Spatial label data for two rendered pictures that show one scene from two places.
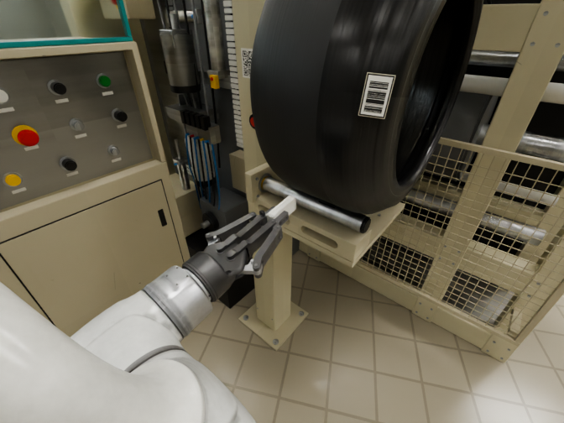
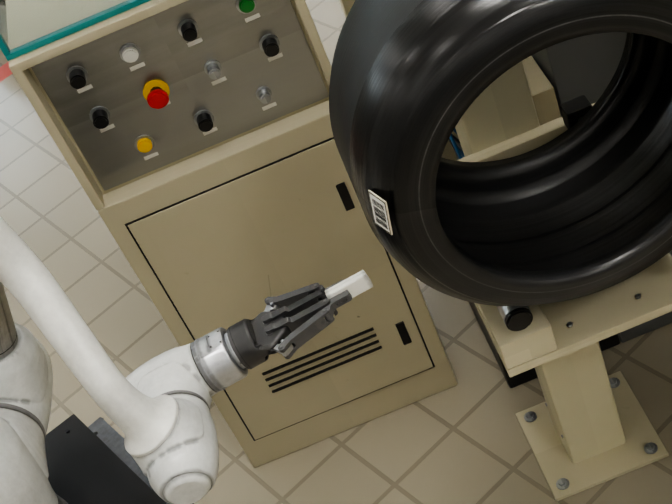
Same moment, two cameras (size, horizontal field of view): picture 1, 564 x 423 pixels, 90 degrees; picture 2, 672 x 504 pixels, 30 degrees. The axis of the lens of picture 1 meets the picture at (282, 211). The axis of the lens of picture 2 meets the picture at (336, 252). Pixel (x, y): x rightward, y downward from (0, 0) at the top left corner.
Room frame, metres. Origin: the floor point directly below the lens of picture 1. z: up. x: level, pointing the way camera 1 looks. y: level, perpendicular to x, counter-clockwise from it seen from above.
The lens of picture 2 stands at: (-0.43, -1.15, 2.34)
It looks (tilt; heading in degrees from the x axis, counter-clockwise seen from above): 41 degrees down; 53
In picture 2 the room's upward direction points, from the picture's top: 24 degrees counter-clockwise
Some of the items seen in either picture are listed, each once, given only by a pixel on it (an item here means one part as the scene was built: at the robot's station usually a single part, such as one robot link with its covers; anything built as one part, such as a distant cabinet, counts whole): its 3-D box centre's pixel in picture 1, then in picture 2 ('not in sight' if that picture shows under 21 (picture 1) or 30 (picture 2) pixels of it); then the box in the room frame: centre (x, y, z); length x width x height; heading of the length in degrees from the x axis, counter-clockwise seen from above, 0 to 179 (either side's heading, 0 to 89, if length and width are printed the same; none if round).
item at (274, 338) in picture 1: (274, 315); (588, 432); (0.93, 0.04, 0.01); 0.27 x 0.27 x 0.02; 50
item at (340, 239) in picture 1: (307, 219); (492, 278); (0.67, -0.07, 0.83); 0.36 x 0.09 x 0.06; 50
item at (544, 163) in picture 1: (422, 226); not in sight; (0.89, -0.55, 0.65); 0.90 x 0.02 x 0.70; 50
